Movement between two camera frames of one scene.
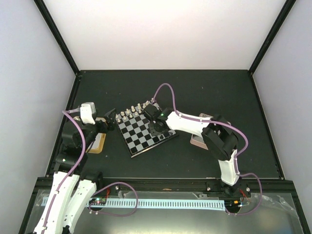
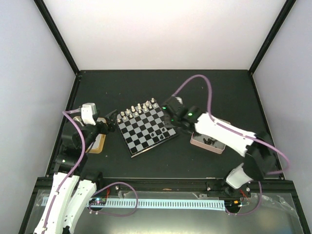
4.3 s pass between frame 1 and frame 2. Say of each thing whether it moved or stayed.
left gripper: stayed
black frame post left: stayed
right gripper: moved
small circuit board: stayed
